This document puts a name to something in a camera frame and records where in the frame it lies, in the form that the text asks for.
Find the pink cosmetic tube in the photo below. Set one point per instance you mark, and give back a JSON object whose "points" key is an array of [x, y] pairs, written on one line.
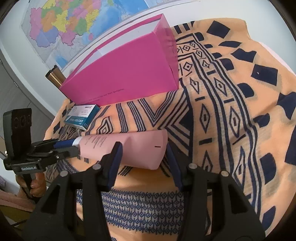
{"points": [[143, 150]]}

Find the orange knit sleeve forearm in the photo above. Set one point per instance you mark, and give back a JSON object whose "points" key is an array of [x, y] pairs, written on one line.
{"points": [[19, 201]]}

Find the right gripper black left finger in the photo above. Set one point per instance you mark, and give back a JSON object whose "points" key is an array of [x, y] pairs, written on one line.
{"points": [[72, 207]]}

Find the colourful wall map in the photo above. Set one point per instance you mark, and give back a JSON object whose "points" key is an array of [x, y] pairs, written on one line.
{"points": [[60, 30]]}

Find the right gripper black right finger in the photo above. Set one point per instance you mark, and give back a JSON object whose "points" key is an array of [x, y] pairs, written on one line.
{"points": [[215, 208]]}

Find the orange patterned blanket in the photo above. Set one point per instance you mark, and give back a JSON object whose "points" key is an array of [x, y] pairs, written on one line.
{"points": [[234, 111]]}

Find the left hand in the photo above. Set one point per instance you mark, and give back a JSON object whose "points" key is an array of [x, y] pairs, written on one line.
{"points": [[38, 185]]}

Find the grey door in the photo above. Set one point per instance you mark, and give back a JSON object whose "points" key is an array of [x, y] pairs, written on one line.
{"points": [[13, 98]]}

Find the gold metal cylinder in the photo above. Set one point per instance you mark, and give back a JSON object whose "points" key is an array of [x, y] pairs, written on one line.
{"points": [[55, 76]]}

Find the pink cardboard box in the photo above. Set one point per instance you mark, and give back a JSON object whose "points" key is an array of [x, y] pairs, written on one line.
{"points": [[137, 62]]}

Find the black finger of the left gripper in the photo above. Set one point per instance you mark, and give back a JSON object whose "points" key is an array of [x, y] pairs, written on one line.
{"points": [[49, 145], [51, 157]]}

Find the blue white medicine box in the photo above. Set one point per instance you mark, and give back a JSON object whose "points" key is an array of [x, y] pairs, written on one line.
{"points": [[81, 116]]}

